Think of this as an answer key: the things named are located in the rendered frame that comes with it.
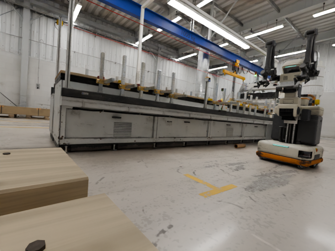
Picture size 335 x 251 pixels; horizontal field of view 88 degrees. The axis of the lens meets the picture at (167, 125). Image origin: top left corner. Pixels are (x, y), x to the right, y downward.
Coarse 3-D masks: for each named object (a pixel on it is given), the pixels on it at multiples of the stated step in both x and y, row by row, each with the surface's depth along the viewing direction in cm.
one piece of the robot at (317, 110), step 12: (312, 96) 245; (276, 108) 263; (312, 108) 228; (276, 120) 262; (300, 120) 238; (312, 120) 228; (276, 132) 262; (288, 132) 246; (300, 132) 238; (312, 132) 227; (312, 144) 228
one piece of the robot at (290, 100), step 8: (296, 72) 222; (280, 80) 237; (288, 80) 229; (304, 80) 219; (288, 88) 229; (288, 96) 231; (296, 96) 226; (280, 104) 234; (288, 104) 226; (296, 104) 219; (296, 112) 220
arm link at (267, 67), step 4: (272, 44) 226; (268, 48) 229; (272, 48) 229; (268, 52) 229; (268, 56) 229; (268, 60) 229; (268, 64) 228; (264, 68) 232; (268, 68) 228; (268, 72) 228
